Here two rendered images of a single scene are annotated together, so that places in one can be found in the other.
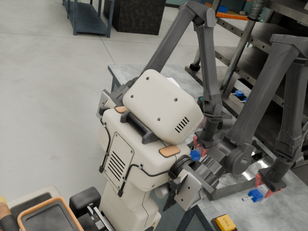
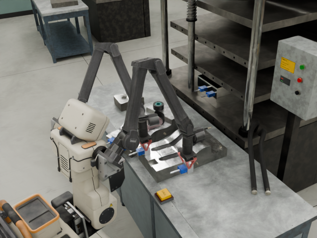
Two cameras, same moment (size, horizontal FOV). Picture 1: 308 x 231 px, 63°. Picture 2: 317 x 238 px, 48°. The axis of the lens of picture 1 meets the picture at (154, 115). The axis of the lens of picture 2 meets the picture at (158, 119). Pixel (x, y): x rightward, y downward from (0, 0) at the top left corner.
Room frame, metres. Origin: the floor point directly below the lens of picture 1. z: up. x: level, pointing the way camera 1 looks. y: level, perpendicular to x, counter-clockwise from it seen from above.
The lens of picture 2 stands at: (-0.76, -0.60, 2.23)
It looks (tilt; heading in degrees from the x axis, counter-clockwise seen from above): 32 degrees down; 8
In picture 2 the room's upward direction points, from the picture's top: 3 degrees counter-clockwise
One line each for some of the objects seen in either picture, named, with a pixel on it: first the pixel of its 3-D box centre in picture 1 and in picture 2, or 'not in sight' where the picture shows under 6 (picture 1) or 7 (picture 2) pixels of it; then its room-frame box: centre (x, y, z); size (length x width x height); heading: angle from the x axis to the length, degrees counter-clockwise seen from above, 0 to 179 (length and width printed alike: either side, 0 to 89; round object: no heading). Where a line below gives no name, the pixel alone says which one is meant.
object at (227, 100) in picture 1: (261, 103); (235, 91); (2.01, -0.88, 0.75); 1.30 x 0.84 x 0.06; 34
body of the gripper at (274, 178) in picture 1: (274, 174); (187, 148); (0.77, -0.53, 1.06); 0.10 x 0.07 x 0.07; 34
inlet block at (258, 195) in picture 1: (253, 196); (180, 169); (0.74, -0.49, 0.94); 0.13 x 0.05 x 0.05; 124
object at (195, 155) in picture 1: (192, 156); (138, 151); (0.91, -0.23, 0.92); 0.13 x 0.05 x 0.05; 123
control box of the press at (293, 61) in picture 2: not in sight; (287, 149); (1.23, -1.19, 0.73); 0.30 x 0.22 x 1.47; 34
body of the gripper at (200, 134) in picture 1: (206, 134); (143, 132); (0.94, -0.26, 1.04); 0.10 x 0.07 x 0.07; 33
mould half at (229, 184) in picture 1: (237, 161); (182, 148); (1.02, -0.49, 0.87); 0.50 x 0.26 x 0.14; 124
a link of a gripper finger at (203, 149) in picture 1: (204, 147); (145, 143); (0.92, -0.27, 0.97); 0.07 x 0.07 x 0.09; 33
